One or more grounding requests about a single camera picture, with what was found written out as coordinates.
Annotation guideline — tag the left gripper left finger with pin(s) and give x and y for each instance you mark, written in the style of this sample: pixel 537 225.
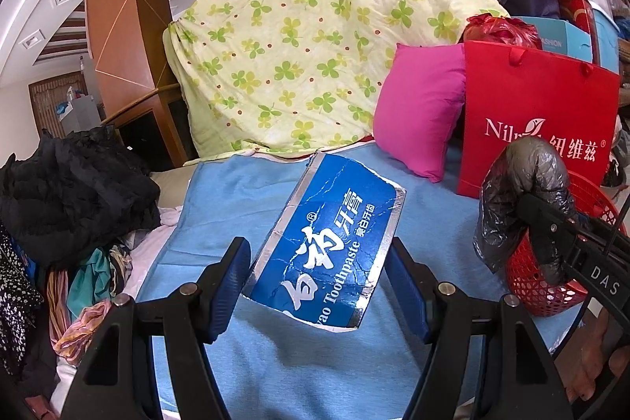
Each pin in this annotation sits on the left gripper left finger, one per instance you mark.
pixel 196 314

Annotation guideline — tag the light blue cardboard box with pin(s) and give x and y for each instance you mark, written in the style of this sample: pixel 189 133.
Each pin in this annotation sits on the light blue cardboard box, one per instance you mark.
pixel 562 37

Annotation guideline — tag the brown wooden pillar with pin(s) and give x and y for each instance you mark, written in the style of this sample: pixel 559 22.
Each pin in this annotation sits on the brown wooden pillar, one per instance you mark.
pixel 133 74

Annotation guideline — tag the red paper shopping bag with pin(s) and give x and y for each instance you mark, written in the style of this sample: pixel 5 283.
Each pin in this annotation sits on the red paper shopping bag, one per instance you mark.
pixel 513 92

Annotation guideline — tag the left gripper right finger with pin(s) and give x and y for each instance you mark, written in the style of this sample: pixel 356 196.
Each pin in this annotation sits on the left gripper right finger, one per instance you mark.
pixel 441 315

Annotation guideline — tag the green clover patterned quilt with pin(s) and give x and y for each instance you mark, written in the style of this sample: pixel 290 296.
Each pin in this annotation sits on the green clover patterned quilt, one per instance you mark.
pixel 289 77

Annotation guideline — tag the black garment pile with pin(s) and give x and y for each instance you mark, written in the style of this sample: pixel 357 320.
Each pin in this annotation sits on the black garment pile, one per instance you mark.
pixel 75 194

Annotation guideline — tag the blue toothpaste box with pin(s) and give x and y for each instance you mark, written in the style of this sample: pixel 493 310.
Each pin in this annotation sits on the blue toothpaste box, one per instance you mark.
pixel 322 260

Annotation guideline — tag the colourful clothes pile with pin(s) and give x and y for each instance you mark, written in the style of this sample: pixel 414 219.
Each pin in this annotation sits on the colourful clothes pile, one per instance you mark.
pixel 78 306

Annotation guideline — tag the light blue blanket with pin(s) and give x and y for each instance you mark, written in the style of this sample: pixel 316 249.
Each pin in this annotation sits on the light blue blanket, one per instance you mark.
pixel 269 366

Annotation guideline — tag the red plastic basket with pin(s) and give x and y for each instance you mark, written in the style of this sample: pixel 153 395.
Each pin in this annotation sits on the red plastic basket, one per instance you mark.
pixel 523 273

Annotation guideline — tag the pink pillow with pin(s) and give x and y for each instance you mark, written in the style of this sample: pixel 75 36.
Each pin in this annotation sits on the pink pillow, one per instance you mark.
pixel 418 107

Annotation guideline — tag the black plastic trash bag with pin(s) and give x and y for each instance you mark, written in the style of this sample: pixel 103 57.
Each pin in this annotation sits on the black plastic trash bag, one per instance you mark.
pixel 528 165

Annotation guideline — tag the red plastic bag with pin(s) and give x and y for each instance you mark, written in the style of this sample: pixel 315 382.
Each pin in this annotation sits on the red plastic bag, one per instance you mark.
pixel 501 30

